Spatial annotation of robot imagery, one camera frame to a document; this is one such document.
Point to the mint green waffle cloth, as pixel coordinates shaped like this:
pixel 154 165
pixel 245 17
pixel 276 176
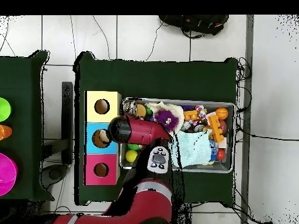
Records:
pixel 193 149

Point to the long orange building block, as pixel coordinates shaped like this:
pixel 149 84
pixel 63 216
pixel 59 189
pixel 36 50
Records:
pixel 216 129

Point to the black upright panel on stand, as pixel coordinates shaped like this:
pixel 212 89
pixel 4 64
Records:
pixel 67 116

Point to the dark green table cloth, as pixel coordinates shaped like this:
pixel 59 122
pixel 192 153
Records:
pixel 151 79
pixel 18 81

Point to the wooden box with three holes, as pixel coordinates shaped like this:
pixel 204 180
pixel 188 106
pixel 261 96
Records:
pixel 91 109

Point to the cream knitted cloth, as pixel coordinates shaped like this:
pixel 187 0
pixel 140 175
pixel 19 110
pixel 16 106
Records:
pixel 178 112

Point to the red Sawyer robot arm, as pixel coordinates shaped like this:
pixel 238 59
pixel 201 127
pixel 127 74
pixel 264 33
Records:
pixel 144 130

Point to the purple spiky monster toy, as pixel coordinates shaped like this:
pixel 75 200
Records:
pixel 165 119

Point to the short orange building block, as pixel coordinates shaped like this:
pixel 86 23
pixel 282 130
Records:
pixel 190 115

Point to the magenta plastic bowl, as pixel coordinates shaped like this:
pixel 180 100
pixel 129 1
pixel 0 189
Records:
pixel 7 175

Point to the orange plastic cone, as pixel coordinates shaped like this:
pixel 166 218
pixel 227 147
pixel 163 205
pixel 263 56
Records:
pixel 5 132

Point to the black backpack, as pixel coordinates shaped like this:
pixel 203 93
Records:
pixel 196 23

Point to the yellow ball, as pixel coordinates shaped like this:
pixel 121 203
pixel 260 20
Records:
pixel 131 155

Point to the green plastic cup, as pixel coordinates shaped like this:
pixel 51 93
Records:
pixel 4 109

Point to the small orange basketball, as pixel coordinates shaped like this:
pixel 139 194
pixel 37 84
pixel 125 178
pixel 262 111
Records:
pixel 221 113

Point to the green spiky rubber ball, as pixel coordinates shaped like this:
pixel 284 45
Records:
pixel 133 146

